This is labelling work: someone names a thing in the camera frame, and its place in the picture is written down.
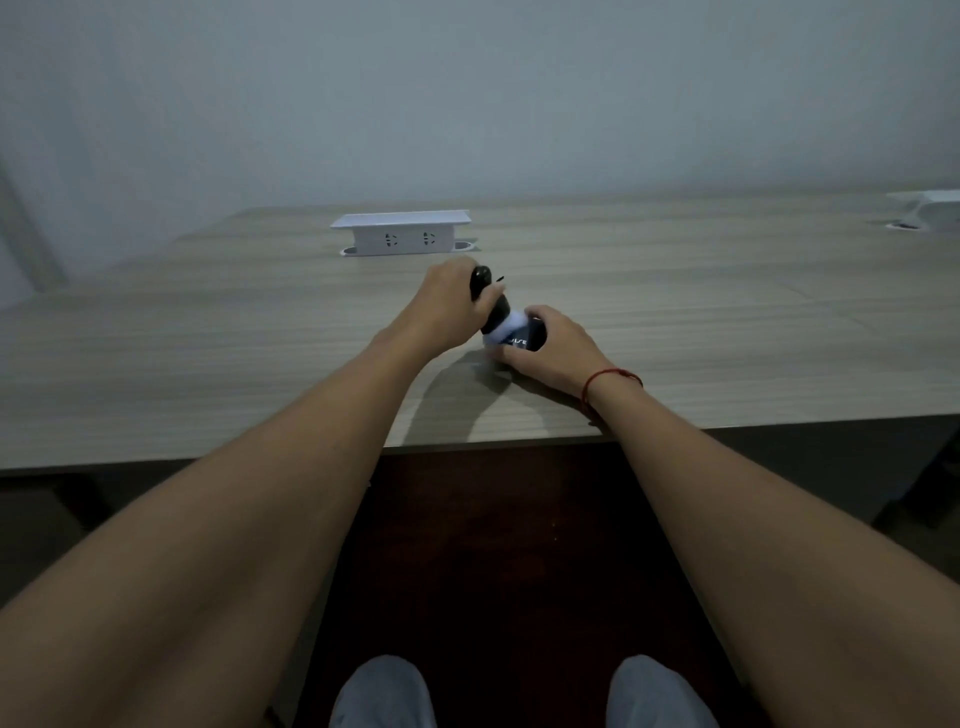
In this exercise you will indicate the person's left hand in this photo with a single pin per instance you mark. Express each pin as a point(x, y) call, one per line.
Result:
point(442, 300)

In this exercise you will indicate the person's right hand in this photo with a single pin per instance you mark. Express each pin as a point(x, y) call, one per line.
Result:
point(562, 352)

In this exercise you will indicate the person's left thumb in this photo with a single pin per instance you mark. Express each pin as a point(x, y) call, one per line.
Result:
point(495, 295)

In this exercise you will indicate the person's right thumb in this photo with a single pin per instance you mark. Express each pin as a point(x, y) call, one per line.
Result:
point(519, 359)

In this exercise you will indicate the black and white bottle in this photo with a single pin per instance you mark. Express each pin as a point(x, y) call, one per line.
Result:
point(510, 330)

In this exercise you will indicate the person's left forearm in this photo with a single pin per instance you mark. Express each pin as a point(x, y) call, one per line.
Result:
point(225, 525)

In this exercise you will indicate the person's right forearm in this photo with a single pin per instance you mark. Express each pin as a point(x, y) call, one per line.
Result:
point(750, 540)

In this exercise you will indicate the white desk socket box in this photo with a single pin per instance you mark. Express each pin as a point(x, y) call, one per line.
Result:
point(405, 234)
point(930, 206)

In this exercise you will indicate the person's left leg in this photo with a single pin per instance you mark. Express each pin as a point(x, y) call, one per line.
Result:
point(382, 694)

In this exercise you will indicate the person's leg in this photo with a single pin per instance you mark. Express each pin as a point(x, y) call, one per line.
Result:
point(382, 694)
point(660, 694)

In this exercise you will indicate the person's right leg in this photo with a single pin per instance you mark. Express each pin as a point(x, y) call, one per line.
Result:
point(660, 694)

